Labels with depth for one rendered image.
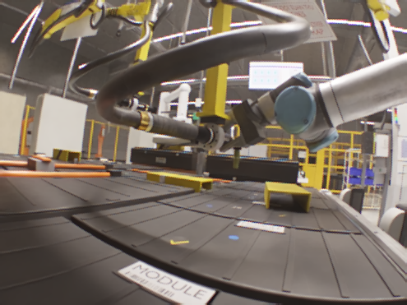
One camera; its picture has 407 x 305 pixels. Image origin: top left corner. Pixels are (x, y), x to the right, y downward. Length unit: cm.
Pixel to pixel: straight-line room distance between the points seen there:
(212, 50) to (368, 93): 29
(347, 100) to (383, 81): 8
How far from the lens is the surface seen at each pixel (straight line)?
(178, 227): 20
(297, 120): 39
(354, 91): 39
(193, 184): 48
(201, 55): 18
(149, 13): 145
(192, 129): 55
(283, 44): 23
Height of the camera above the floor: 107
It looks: 2 degrees up
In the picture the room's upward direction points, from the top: 6 degrees clockwise
